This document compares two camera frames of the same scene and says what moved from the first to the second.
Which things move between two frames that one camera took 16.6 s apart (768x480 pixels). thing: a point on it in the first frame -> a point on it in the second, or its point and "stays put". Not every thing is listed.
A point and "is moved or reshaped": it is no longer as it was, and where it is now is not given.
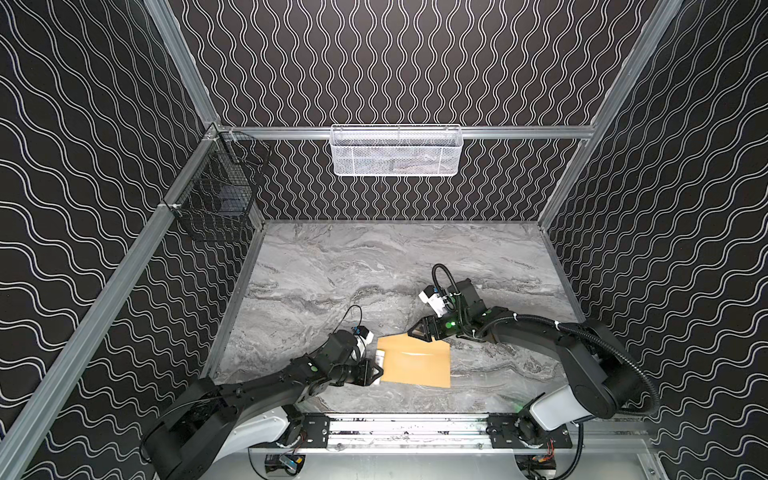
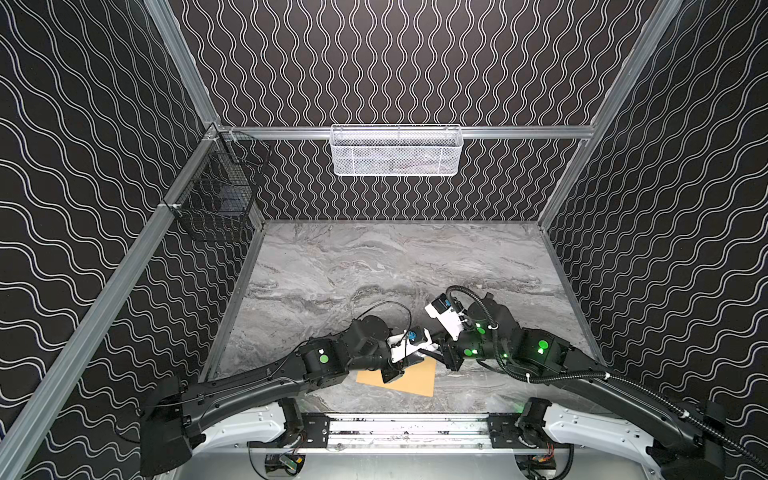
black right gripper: x=439 y=326 -> x=450 y=350
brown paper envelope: x=413 y=361 is moved or reshaped
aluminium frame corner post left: x=183 y=60 stays put
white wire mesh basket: x=396 y=150 stays put
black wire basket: x=217 y=198 stays put
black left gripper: x=365 y=368 -> x=395 y=365
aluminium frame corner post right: x=612 y=111 stays put
